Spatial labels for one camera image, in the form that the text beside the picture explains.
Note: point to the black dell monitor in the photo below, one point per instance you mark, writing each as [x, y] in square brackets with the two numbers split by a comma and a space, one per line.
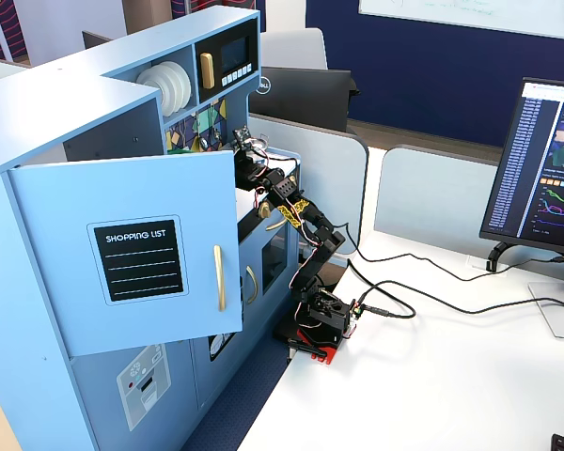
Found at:
[305, 98]

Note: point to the gold stove knob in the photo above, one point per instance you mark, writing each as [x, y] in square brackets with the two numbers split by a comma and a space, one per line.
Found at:
[292, 181]
[263, 210]

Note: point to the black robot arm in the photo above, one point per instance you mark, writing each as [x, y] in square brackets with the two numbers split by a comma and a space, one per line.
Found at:
[322, 239]

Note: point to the whiteboard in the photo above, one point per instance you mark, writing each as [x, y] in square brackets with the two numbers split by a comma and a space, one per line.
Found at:
[474, 11]

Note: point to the blue toy kitchen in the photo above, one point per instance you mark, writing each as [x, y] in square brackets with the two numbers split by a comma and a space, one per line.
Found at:
[28, 117]

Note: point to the steel ladle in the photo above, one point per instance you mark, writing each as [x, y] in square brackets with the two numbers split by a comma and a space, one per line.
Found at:
[215, 134]

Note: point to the black toy microwave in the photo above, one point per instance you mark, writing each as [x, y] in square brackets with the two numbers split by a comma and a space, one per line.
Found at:
[235, 54]

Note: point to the grey desk divider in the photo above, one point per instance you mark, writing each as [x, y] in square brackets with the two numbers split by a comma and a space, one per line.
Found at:
[329, 188]
[432, 197]

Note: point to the blue fridge door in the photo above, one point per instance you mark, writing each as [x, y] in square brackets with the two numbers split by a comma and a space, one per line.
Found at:
[75, 282]

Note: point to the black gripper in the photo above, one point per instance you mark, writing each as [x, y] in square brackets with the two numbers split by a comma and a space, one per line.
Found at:
[244, 165]

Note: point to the steel skimmer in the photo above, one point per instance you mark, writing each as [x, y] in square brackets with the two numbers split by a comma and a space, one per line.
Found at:
[202, 143]

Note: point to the computer monitor showing graphs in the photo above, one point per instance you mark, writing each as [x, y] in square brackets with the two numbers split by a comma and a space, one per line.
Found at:
[536, 164]

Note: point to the red robot base clamp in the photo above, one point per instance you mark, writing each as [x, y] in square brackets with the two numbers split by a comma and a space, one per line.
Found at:
[331, 352]

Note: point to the white toy plate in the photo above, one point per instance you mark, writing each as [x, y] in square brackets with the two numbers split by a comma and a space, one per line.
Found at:
[177, 84]
[188, 84]
[152, 89]

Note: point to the grey office chair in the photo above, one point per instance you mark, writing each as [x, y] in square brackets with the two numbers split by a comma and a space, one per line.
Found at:
[296, 47]

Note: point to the silver monitor stand base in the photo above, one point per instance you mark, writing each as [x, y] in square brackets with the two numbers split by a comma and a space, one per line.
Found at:
[559, 310]

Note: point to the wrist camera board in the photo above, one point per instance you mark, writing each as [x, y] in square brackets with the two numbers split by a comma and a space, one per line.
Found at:
[242, 136]

